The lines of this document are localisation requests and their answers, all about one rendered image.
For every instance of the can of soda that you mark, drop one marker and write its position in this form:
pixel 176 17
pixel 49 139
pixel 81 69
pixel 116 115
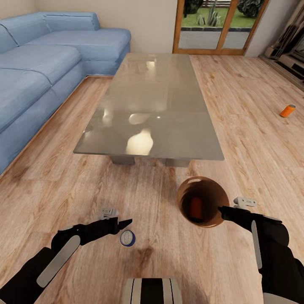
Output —
pixel 196 209
pixel 287 111
pixel 127 238

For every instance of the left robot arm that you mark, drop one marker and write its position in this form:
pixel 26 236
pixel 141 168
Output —
pixel 28 284

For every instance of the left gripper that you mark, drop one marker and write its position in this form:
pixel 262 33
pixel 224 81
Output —
pixel 111 226

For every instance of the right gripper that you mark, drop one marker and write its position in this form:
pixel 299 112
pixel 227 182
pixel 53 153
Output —
pixel 232 214

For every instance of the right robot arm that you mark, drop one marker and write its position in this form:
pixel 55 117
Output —
pixel 282 274

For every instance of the trash can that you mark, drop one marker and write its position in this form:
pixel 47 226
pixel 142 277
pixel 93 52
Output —
pixel 212 195

